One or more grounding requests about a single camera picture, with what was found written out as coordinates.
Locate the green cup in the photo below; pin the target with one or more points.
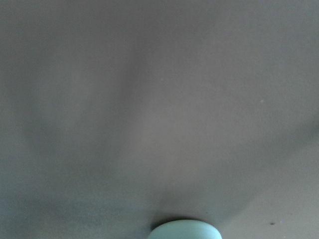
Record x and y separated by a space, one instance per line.
185 229

